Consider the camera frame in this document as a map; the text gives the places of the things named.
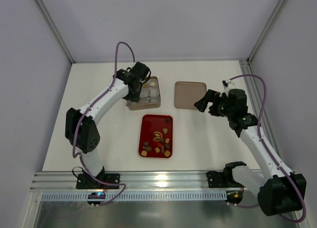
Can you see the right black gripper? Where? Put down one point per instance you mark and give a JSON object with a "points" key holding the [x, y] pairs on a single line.
{"points": [[211, 102]]}

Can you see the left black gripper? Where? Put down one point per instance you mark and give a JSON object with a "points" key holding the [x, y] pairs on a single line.
{"points": [[133, 96]]}

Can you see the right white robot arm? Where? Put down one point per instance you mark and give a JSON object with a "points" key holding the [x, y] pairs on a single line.
{"points": [[278, 190]]}

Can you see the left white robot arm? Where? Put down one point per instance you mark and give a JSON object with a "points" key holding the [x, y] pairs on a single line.
{"points": [[81, 124]]}

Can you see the gold tin lid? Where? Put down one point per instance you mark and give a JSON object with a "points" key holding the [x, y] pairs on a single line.
{"points": [[188, 93]]}

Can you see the gold tin box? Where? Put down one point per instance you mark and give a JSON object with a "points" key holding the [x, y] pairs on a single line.
{"points": [[150, 97]]}

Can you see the red rectangular tray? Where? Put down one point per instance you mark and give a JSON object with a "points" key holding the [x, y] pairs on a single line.
{"points": [[152, 131]]}

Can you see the aluminium right side rail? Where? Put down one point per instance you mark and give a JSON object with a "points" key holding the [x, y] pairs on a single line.
{"points": [[255, 89]]}

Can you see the aluminium rail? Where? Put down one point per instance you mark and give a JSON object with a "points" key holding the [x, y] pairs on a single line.
{"points": [[255, 89], [65, 180]]}

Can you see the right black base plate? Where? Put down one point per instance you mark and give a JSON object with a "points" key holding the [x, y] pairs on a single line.
{"points": [[221, 180]]}

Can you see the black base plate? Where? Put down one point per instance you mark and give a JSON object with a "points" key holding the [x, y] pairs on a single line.
{"points": [[221, 180], [85, 181]]}

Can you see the slotted cable duct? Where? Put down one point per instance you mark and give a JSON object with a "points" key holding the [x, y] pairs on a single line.
{"points": [[127, 195]]}

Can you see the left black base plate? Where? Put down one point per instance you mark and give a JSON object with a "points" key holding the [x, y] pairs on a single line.
{"points": [[85, 181]]}

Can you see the aluminium front rail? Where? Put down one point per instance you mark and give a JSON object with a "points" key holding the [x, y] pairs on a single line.
{"points": [[65, 180]]}

